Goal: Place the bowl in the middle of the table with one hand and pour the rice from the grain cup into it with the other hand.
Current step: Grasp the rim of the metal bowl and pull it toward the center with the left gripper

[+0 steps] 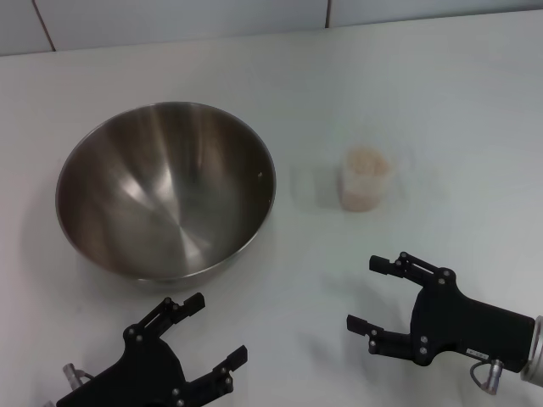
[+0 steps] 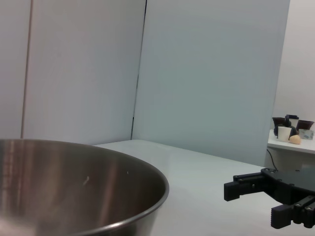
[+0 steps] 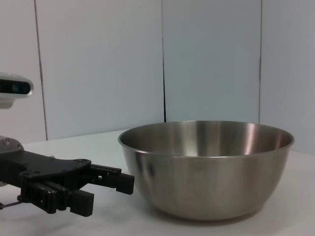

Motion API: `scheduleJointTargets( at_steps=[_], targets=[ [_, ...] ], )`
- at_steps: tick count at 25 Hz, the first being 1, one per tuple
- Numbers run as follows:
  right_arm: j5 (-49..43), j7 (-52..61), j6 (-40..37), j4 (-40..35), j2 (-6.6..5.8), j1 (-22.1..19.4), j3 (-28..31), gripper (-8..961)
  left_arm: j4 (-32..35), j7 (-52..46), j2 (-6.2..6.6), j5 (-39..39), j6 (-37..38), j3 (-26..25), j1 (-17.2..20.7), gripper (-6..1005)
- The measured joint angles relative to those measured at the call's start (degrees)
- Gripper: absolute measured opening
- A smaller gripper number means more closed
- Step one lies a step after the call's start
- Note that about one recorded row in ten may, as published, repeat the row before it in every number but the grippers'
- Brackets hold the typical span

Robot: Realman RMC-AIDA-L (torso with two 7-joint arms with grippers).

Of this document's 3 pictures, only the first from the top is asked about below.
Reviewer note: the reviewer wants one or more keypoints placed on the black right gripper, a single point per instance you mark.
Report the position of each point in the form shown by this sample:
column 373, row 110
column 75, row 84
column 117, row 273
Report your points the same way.
column 466, row 322

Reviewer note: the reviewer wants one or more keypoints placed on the clear plastic measuring cup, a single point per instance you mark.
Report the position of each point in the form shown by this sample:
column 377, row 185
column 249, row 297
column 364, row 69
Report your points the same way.
column 399, row 169

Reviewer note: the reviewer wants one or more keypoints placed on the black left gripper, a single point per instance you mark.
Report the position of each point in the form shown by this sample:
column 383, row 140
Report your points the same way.
column 140, row 373

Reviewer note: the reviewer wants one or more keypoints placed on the large stainless steel bowl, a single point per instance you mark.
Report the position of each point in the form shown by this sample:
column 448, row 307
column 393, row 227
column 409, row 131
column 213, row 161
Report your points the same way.
column 169, row 191

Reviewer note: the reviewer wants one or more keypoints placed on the white rice grains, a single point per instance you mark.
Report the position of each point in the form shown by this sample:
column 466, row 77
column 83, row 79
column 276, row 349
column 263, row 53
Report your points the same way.
column 365, row 178

